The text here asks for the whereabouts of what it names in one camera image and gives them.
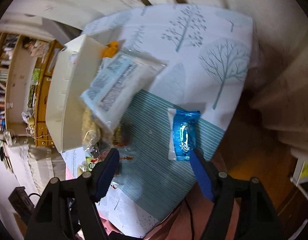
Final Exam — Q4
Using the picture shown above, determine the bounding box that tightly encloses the puffed rice snack bag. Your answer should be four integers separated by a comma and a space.
81, 107, 112, 152

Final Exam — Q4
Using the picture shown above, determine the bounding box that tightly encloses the black cable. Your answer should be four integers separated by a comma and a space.
184, 199, 196, 240

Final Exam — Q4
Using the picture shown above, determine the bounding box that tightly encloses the white plastic storage box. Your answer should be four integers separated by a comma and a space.
45, 35, 105, 153

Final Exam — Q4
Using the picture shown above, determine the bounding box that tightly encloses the wooden bookshelf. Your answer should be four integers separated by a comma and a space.
0, 32, 40, 136

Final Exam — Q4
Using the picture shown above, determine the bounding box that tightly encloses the white blue printed snack bag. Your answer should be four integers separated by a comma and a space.
81, 50, 167, 134

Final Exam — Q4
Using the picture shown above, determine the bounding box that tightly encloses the green pastry packet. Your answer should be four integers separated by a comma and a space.
78, 157, 99, 176

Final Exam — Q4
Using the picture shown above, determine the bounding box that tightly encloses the tree patterned tablecloth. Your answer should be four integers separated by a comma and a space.
61, 4, 254, 238

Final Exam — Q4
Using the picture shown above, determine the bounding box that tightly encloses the orange white snack packet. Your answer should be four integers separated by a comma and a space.
101, 41, 119, 59

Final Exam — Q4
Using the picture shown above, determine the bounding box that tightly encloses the wooden desk with drawers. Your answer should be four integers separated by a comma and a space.
33, 40, 63, 147

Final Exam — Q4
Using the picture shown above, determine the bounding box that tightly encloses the blue foil snack packet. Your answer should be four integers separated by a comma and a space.
168, 108, 201, 161

